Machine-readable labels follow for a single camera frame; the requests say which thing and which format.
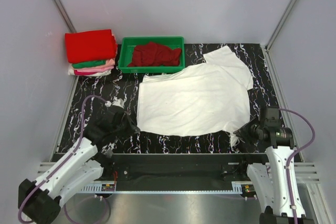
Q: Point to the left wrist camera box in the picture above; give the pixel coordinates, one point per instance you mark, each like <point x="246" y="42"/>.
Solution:
<point x="119" y="103"/>

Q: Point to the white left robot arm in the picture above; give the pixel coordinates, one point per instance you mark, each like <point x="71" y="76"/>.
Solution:
<point x="41" y="200"/>

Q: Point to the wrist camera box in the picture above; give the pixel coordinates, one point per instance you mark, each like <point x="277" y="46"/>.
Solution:
<point x="269" y="116"/>
<point x="119" y="103"/>

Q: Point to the dark red crumpled t-shirt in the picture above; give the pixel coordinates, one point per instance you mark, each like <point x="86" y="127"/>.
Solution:
<point x="154" y="55"/>

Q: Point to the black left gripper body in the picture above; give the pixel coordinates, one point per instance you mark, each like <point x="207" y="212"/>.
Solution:
<point x="118" y="129"/>

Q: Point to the green folded t-shirt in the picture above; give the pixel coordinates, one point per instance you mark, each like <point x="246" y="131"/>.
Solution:
<point x="88" y="64"/>

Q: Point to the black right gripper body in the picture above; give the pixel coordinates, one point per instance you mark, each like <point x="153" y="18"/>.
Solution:
<point x="255" y="131"/>

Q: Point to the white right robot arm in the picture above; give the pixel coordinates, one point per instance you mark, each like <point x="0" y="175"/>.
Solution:
<point x="278" y="194"/>

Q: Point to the green plastic bin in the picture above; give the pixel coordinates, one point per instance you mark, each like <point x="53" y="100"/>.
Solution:
<point x="129" y="43"/>

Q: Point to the white printed t-shirt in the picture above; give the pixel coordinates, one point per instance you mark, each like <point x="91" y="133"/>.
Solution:
<point x="201" y="99"/>

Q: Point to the white slotted cable duct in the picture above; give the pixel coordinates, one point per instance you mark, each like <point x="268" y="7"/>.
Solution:
<point x="105" y="188"/>

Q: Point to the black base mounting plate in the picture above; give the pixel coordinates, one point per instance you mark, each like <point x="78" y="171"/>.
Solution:
<point x="181" y="169"/>

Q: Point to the red folded t-shirt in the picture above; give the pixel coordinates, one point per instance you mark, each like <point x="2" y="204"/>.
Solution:
<point x="90" y="46"/>

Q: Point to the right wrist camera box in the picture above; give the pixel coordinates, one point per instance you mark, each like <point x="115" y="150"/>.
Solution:
<point x="269" y="116"/>

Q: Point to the aluminium frame rail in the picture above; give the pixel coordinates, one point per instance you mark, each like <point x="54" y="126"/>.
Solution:
<point x="306" y="173"/>

